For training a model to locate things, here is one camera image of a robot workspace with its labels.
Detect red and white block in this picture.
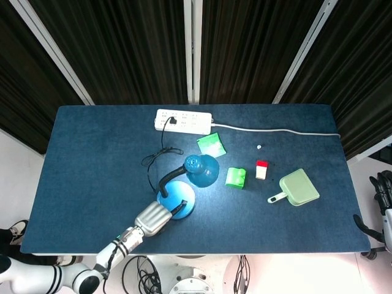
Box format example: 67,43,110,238
255,160,270,180

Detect black lamp power cord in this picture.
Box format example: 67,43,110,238
141,116,184,194

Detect dark pleated curtain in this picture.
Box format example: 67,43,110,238
29,0,188,106
199,0,325,105
280,0,392,160
0,0,86,156

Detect green toy building block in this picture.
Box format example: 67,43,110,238
225,167,247,189

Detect black cable bundle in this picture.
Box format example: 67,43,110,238
122,255,162,294
233,254,252,294

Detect blue fabric table mat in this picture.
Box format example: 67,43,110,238
20,104,371,255

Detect white power strip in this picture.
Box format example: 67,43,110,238
154,108,213,135

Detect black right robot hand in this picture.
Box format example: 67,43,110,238
369,171,392,215

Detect white power strip cable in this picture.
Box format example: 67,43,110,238
211,122,341,137

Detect blue desk lamp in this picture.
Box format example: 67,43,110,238
156,154,221,220

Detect white frame post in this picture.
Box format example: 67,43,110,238
271,0,339,104
345,141,392,162
183,0,203,104
9,0,95,106

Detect pale green dustpan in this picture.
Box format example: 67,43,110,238
267,168,320,207

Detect white and black sneaker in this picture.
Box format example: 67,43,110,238
9,219,29,246
56,255,83,266

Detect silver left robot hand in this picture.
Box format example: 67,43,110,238
134,199,188,237

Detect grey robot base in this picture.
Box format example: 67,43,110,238
146,254,246,294

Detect green plastic packet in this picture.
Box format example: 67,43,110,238
197,132,227,158

